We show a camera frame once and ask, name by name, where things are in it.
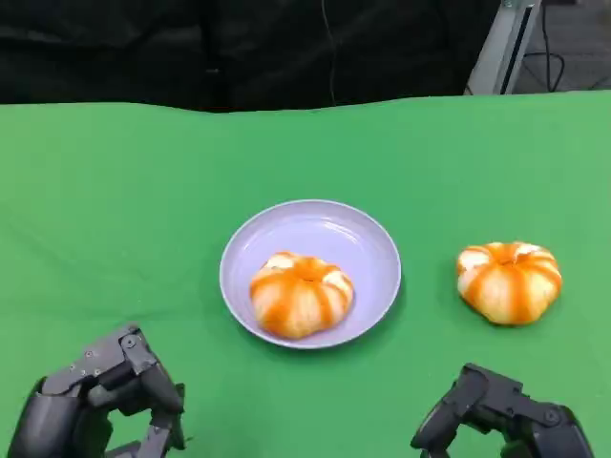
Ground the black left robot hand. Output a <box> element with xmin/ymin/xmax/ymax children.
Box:
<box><xmin>0</xmin><ymin>323</ymin><xmax>187</xmax><ymax>458</ymax></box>

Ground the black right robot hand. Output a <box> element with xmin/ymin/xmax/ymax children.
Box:
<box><xmin>410</xmin><ymin>363</ymin><xmax>596</xmax><ymax>458</ymax></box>

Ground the orange white toy bread roll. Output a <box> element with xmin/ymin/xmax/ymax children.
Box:
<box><xmin>455</xmin><ymin>241</ymin><xmax>563</xmax><ymax>327</ymax></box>
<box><xmin>249</xmin><ymin>250</ymin><xmax>355</xmax><ymax>341</ymax></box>

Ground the lilac plate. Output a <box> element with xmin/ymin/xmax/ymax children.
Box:
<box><xmin>219</xmin><ymin>198</ymin><xmax>403</xmax><ymax>351</ymax></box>

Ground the black backdrop curtain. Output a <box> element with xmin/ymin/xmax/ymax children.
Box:
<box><xmin>0</xmin><ymin>0</ymin><xmax>502</xmax><ymax>114</ymax></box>

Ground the black floor cable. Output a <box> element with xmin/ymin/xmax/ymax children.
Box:
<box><xmin>523</xmin><ymin>0</ymin><xmax>567</xmax><ymax>92</ymax></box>

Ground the silver metal frame post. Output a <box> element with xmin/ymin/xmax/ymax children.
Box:
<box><xmin>465</xmin><ymin>0</ymin><xmax>543</xmax><ymax>96</ymax></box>

